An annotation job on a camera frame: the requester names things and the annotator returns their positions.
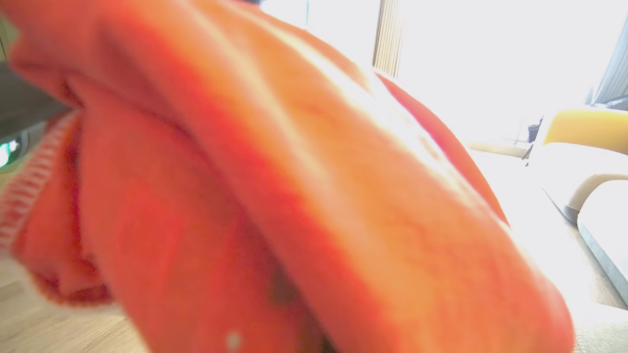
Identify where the red basketball jersey number 23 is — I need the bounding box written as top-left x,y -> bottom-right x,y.
0,0 -> 576,353

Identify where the beige pleated curtain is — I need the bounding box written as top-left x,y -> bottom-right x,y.
372,0 -> 405,78

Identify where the yellow chair back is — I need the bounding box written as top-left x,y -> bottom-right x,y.
543,108 -> 628,156

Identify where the beige curved chair frame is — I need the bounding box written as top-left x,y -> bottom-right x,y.
563,174 -> 628,224

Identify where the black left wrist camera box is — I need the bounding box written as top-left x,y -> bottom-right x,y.
0,64 -> 69,175

